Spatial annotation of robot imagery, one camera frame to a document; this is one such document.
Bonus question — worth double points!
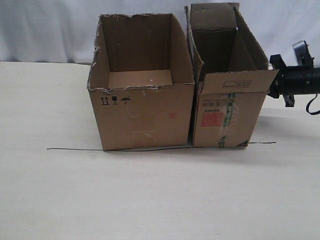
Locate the white curtain backdrop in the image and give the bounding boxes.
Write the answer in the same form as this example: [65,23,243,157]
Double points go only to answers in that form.
[0,0,320,65]

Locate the large open cardboard box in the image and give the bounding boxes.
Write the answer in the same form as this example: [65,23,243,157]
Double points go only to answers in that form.
[86,13,195,151]

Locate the thin black line marker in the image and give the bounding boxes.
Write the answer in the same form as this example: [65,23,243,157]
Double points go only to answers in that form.
[46,141,277,153]

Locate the taped cardboard box red label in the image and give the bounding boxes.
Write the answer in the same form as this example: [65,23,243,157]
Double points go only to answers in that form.
[185,2,277,148]

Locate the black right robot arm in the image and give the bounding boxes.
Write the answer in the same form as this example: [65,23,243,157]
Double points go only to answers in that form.
[267,40,320,108]

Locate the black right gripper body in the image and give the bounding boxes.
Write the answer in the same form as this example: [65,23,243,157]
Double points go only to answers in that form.
[267,54,295,107]

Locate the black cable loop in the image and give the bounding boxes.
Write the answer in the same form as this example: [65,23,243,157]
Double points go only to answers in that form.
[305,92,320,116]

